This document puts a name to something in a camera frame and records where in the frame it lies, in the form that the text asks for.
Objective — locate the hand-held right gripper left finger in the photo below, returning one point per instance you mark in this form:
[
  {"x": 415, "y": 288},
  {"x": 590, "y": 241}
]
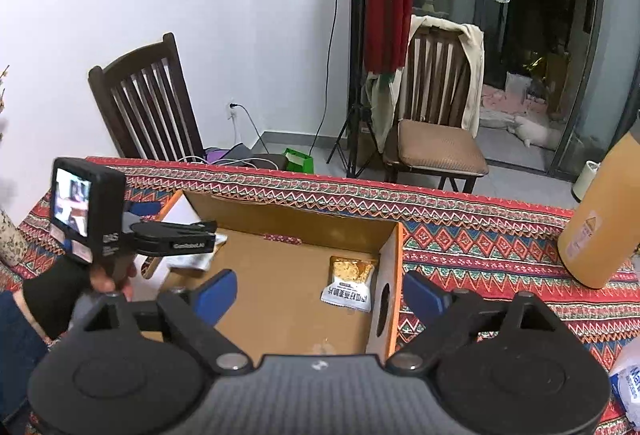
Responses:
[{"x": 220, "y": 291}]

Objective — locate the woven patterned vase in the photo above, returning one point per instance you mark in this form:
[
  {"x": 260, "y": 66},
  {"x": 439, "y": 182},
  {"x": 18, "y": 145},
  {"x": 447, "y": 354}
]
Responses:
[{"x": 11, "y": 240}]

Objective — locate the small white bin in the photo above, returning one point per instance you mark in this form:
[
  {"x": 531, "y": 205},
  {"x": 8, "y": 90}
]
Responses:
[{"x": 586, "y": 182}]

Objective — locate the dark wooden chair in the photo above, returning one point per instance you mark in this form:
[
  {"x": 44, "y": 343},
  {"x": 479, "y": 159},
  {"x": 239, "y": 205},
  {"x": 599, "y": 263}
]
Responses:
[{"x": 145, "y": 105}]

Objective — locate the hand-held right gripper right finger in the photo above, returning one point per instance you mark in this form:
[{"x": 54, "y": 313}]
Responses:
[{"x": 424, "y": 296}]

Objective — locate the orange cardboard box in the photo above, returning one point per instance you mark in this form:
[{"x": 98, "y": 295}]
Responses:
[{"x": 280, "y": 275}]

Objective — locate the wooden chair with cushion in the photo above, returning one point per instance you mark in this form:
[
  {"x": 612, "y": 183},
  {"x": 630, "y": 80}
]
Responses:
[{"x": 435, "y": 145}]

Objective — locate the person's left hand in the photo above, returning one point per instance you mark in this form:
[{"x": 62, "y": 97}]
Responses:
[{"x": 55, "y": 295}]

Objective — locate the glass sliding door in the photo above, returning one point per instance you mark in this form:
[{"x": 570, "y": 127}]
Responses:
[{"x": 590, "y": 90}]

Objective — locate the white orange snack packet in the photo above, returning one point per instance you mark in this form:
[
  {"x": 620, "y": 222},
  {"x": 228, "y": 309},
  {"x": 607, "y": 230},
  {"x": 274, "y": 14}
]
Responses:
[{"x": 350, "y": 282}]

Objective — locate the purple bag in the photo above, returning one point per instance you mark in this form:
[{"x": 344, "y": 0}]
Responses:
[{"x": 225, "y": 154}]

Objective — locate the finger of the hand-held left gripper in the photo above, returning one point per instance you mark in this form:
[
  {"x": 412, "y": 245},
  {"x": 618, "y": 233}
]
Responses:
[{"x": 185, "y": 230}]

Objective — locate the white blue tissue pack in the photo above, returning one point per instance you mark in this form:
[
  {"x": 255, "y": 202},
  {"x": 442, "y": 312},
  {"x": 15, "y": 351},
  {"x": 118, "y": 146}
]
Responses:
[{"x": 627, "y": 385}]

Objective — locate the pink floor mat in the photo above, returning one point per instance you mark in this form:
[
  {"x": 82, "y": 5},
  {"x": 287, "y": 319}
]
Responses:
[{"x": 505, "y": 102}]

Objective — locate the black light stand tripod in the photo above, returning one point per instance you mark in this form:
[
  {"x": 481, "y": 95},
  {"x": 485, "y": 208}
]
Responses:
[{"x": 356, "y": 115}]

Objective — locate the wall outlet with plug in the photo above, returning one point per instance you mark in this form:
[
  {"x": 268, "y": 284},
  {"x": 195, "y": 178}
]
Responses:
[{"x": 232, "y": 109}]

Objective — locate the yellow thermos bottle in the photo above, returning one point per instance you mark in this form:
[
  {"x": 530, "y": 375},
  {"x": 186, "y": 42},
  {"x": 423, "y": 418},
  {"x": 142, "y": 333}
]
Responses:
[{"x": 597, "y": 225}]

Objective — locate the white cat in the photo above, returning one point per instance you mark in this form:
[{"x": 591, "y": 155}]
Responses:
[{"x": 532, "y": 131}]

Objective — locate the green paper bag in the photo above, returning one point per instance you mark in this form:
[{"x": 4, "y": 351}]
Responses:
[{"x": 299, "y": 161}]

